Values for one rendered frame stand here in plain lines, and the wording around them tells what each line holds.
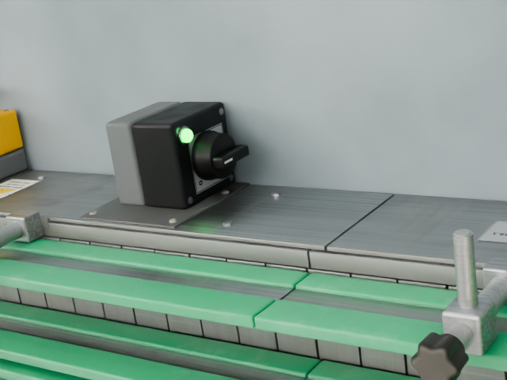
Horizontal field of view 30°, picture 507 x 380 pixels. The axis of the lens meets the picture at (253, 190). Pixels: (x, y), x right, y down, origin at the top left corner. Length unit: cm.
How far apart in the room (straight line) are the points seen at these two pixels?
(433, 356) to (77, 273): 35
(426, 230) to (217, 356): 20
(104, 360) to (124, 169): 18
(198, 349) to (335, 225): 15
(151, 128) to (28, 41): 25
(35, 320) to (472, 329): 47
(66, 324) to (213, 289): 22
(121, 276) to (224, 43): 24
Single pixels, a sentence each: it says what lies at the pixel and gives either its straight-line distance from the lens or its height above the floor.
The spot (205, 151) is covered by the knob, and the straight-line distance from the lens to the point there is 83.
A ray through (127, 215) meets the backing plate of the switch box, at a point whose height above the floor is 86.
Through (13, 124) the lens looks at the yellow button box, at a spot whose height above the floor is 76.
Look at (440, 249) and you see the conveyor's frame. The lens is 69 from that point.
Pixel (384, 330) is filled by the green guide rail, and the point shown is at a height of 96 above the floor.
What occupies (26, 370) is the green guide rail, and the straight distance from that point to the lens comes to 87.
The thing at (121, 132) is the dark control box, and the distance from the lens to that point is 86.
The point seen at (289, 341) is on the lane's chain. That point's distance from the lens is 77.
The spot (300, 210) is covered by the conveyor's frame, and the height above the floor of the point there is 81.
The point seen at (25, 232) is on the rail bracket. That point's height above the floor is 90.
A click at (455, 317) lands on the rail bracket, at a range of 57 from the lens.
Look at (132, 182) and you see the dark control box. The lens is 87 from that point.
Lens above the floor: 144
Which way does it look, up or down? 50 degrees down
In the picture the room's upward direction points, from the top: 121 degrees counter-clockwise
